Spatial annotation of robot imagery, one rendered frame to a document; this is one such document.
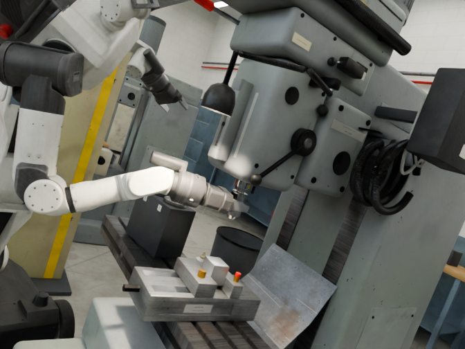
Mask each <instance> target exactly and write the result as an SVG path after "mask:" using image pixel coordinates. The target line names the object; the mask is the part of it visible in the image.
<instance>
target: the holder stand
mask: <svg viewBox="0 0 465 349"><path fill-rule="evenodd" d="M195 214H196V211H194V210H193V209H191V208H190V207H189V206H187V207H186V208H185V207H184V205H183V204H179V203H176V202H172V200H171V199H170V196H168V195H163V194H160V193H158V194H155V195H150V196H146V197H141V198H138V199H136V201H135V204H134V207H133V210H132V212H131V216H130V218H129V222H128V225H127V228H126V231H125V232H126V233H127V234H128V235H130V236H131V237H132V238H133V239H134V240H135V241H136V242H137V243H139V245H141V247H142V248H144V250H146V251H147V252H148V253H149V254H150V255H151V256H152V257H153V258H177V257H181V254H182V251H183V248H184V246H185V242H186V240H187V237H188V233H189V232H190V228H191V226H192V222H193V219H194V216H195Z"/></svg>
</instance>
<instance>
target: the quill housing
mask: <svg viewBox="0 0 465 349"><path fill-rule="evenodd" d="M235 78H241V79H244V80H246V81H248V82H250V83H252V84H253V89H252V91H251V94H250V97H249V99H248V103H247V106H246V108H245V111H244V115H243V117H242V119H241V123H240V125H239V128H238V130H237V134H236V137H235V140H234V142H233V145H232V148H231V151H230V154H229V156H228V160H227V161H221V160H218V159H214V158H212V157H211V156H208V160H209V162H210V163H211V164H212V165H213V166H214V167H216V168H218V169H220V170H222V171H224V172H226V173H228V174H230V175H232V176H234V177H235V178H237V179H239V180H241V181H245V182H247V183H250V176H251V175H253V174H260V173H262V172H263V171H265V170H266V169H267V168H269V167H270V166H272V165H273V164H274V163H276V162H277V161H279V160H280V159H281V158H282V157H284V156H285V155H287V154H288V153H289V152H291V151H292V150H291V138H292V136H293V134H294V133H295V131H297V130H298V129H300V128H305V129H310V130H312V131H313V129H314V127H315V125H316V121H317V119H318V116H319V114H318V112H317V108H318V107H319V106H320V105H323V103H324V101H325V98H326V95H327V94H326V93H325V92H324V91H323V90H322V89H317V88H313V87H311V86H309V82H310V79H311V78H310V76H309V75H308V74H307V70H306V71H305V72H304V73H301V72H297V71H292V70H289V69H285V68H281V67H278V66H273V65H270V64H265V63H261V62H257V61H254V60H250V59H247V58H244V59H243V60H242V61H241V63H240V65H239V68H238V70H237V74H236V76H235ZM302 158H303V156H300V155H298V154H294V155H293V156H292V157H291V158H290V159H288V160H287V161H285V162H284V163H283V164H281V165H280V166H278V167H277V168H276V169H274V170H273V171H272V172H270V173H269V174H267V175H266V176H265V177H263V178H262V182H261V184H260V185H259V186H263V187H266V188H270V189H273V190H278V191H281V192H285V191H288V190H289V189H290V188H291V187H292V185H293V182H294V180H295V177H296V175H297V173H298V169H299V167H300V164H301V162H302Z"/></svg>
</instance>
